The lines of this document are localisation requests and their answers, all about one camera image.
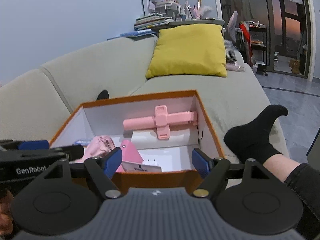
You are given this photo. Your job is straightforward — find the pink card holder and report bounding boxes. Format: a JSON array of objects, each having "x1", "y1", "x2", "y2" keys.
[{"x1": 120, "y1": 140, "x2": 143, "y2": 164}]

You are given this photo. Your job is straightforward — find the white power bank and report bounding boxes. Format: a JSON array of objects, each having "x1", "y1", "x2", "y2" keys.
[{"x1": 130, "y1": 129, "x2": 200, "y2": 149}]

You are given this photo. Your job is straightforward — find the pink selfie stick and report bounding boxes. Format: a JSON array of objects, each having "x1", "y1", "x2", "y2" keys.
[{"x1": 123, "y1": 105, "x2": 198, "y2": 140}]

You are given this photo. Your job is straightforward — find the left hand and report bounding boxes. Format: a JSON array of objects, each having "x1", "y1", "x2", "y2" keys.
[{"x1": 0, "y1": 190, "x2": 14, "y2": 239}]

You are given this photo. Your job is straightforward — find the pink pouch in box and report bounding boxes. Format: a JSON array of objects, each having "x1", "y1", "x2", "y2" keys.
[{"x1": 74, "y1": 135, "x2": 116, "y2": 163}]

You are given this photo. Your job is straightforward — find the beige sofa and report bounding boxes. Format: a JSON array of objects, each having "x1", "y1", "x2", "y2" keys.
[{"x1": 0, "y1": 33, "x2": 291, "y2": 165}]

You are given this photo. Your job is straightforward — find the white charger adapter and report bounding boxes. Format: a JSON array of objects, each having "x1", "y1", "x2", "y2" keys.
[{"x1": 142, "y1": 159, "x2": 161, "y2": 168}]

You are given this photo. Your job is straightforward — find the black sock foot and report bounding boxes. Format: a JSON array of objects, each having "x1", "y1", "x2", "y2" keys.
[{"x1": 223, "y1": 105, "x2": 289, "y2": 164}]

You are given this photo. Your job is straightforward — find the orange cardboard box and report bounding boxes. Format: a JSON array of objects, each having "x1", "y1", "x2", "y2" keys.
[{"x1": 50, "y1": 90, "x2": 225, "y2": 192}]

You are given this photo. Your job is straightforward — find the black trouser leg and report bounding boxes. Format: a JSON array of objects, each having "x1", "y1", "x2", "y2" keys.
[{"x1": 284, "y1": 163, "x2": 320, "y2": 239}]

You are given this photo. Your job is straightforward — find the grey checked small cushion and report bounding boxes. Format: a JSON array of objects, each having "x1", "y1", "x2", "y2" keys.
[{"x1": 224, "y1": 40, "x2": 237, "y2": 63}]

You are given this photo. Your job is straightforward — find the yellow cushion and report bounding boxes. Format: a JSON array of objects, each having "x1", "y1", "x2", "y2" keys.
[{"x1": 145, "y1": 23, "x2": 227, "y2": 79}]

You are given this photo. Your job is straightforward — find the black metal shelf rack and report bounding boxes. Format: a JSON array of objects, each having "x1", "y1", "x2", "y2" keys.
[{"x1": 239, "y1": 21, "x2": 268, "y2": 76}]

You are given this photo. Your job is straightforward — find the stack of books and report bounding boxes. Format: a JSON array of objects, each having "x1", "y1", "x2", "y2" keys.
[{"x1": 134, "y1": 13, "x2": 174, "y2": 31}]

